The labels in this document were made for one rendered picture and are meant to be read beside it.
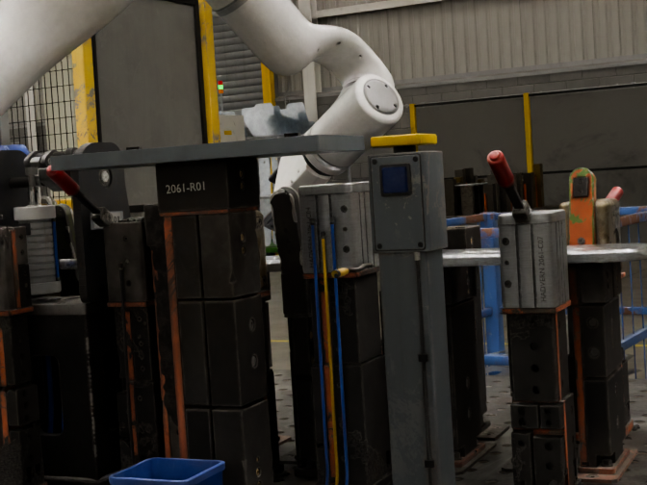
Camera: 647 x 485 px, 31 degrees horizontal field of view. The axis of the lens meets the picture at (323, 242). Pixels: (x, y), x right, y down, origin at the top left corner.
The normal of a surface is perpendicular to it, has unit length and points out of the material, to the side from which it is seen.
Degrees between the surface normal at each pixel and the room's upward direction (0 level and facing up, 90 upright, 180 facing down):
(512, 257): 90
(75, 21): 124
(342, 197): 90
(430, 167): 90
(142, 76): 90
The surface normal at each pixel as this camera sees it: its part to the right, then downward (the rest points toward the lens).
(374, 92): 0.49, -0.46
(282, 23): 0.49, 0.12
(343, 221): -0.41, 0.07
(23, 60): 0.71, 0.21
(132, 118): 0.88, -0.01
